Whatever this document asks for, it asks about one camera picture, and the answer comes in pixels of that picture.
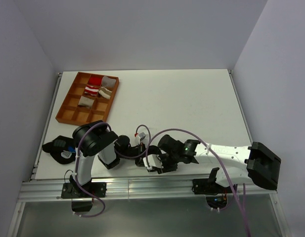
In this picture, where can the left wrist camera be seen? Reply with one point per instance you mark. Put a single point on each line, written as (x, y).
(139, 137)

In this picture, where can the black patterned sock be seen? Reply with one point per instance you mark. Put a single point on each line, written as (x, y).
(62, 149)

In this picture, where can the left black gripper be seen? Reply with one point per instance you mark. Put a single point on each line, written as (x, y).
(141, 148)

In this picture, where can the beige white rolled sock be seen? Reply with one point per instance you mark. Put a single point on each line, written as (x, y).
(105, 92)

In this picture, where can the grey rolled sock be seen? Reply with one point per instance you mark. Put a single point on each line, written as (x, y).
(108, 82)

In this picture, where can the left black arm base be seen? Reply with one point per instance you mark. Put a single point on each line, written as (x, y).
(81, 201)

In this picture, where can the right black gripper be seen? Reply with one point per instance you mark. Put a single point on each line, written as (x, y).
(166, 169)

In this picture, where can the beige red sock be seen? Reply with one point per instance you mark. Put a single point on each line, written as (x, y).
(86, 102)

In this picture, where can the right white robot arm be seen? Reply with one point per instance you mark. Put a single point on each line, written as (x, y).
(255, 163)

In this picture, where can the red white striped sock roll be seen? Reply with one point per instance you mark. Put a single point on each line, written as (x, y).
(91, 90)

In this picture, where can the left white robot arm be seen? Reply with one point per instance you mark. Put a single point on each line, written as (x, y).
(97, 139)

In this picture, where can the red rolled sock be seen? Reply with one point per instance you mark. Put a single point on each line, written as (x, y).
(95, 81)

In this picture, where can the orange compartment tray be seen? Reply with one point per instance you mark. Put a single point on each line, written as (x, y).
(71, 113)

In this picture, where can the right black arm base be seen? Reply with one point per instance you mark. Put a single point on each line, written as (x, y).
(216, 195)

